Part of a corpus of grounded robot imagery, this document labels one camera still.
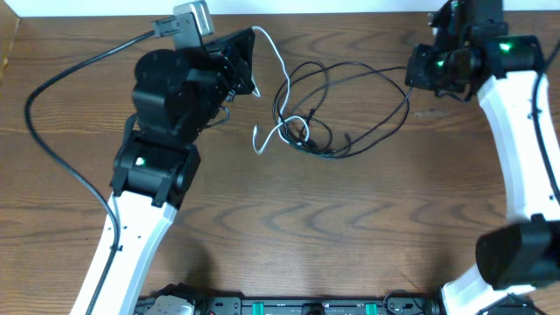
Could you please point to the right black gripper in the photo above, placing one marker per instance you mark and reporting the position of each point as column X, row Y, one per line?
column 416, row 74

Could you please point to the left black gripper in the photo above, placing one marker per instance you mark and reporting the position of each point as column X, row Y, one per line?
column 238, row 62

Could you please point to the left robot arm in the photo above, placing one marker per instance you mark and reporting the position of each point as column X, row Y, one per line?
column 178, row 93

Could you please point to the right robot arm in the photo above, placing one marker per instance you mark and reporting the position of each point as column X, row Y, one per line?
column 474, row 55

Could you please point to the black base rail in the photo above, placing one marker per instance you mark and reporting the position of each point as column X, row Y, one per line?
column 182, row 299

